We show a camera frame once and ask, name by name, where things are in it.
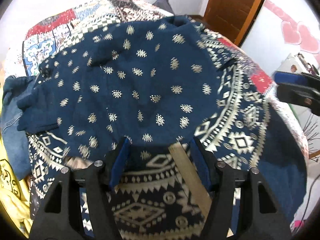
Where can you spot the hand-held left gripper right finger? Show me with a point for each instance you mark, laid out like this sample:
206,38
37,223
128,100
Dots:
200,166

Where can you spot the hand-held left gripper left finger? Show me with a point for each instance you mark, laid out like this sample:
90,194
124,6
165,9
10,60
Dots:
120,166

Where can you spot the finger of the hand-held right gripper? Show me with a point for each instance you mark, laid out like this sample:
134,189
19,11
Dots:
290,78
295,95

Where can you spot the navy patterned hooded garment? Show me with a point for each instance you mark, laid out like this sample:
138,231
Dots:
140,80

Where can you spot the brown wooden door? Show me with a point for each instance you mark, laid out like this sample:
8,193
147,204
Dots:
232,5

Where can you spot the yellow cartoon printed cloth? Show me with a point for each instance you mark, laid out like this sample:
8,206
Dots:
12,192

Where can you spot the blue denim garment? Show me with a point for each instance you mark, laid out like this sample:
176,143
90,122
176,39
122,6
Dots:
15,110

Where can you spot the patchwork printed quilt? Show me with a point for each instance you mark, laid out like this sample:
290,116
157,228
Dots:
75,17

